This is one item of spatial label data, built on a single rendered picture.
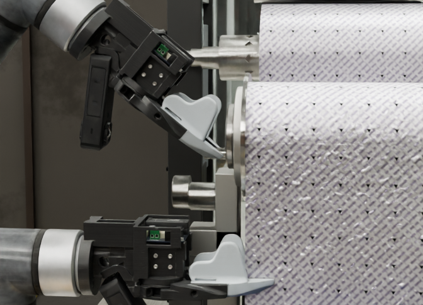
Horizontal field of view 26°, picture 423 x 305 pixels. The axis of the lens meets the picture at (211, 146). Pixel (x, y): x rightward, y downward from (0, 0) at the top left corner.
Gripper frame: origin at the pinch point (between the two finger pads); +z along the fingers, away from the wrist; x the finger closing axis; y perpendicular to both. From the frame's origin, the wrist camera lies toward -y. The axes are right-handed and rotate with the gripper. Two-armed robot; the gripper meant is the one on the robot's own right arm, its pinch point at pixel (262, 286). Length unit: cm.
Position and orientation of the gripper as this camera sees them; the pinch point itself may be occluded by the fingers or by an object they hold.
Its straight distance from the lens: 102.7
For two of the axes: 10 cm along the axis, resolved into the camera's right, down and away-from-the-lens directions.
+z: 9.9, 0.1, -1.1
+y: 0.0, -9.9, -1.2
